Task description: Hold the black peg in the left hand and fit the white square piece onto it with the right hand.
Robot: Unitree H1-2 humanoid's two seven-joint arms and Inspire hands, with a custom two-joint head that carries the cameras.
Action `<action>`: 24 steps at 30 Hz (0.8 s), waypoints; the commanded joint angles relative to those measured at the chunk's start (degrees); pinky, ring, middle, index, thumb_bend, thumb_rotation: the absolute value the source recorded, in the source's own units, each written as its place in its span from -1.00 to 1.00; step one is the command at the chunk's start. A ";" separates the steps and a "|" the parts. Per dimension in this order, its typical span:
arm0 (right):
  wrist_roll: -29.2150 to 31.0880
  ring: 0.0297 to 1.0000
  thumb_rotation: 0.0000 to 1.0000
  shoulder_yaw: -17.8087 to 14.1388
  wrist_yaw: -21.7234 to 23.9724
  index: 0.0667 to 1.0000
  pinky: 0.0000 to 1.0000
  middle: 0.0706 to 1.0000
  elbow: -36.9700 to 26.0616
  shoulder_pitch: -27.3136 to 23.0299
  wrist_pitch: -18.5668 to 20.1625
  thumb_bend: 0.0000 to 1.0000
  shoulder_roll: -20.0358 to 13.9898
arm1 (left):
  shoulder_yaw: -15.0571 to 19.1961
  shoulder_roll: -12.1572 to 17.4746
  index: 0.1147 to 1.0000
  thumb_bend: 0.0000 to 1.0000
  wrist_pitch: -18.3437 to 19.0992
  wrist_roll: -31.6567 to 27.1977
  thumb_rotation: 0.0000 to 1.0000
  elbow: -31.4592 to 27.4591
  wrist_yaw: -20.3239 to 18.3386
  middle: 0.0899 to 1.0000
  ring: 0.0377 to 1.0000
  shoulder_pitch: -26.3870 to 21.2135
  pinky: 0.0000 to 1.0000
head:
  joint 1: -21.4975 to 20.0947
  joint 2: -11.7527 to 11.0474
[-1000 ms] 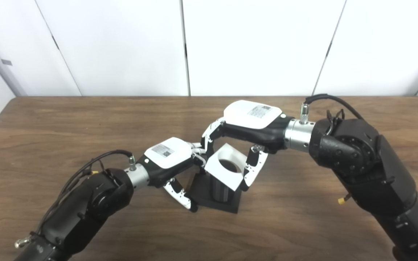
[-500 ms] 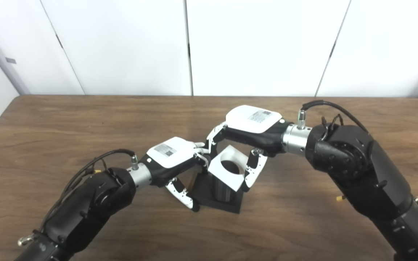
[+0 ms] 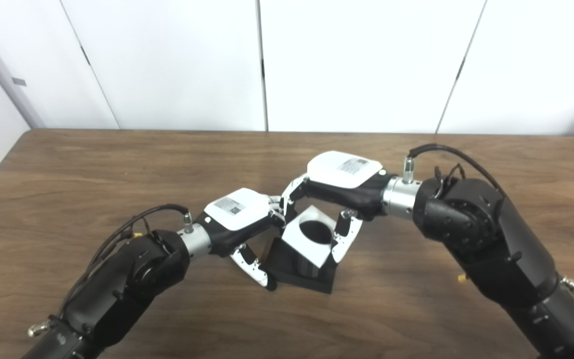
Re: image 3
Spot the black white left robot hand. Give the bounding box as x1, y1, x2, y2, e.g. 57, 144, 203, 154
195, 188, 287, 291

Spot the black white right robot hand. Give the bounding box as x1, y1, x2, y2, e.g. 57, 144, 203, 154
281, 151, 398, 264

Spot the white square piece with hole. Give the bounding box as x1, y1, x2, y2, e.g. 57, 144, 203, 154
281, 204, 340, 268

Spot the black peg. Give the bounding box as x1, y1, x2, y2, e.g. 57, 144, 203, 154
263, 220, 338, 295

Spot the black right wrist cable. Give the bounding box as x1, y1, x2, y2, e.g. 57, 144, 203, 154
404, 144, 574, 300

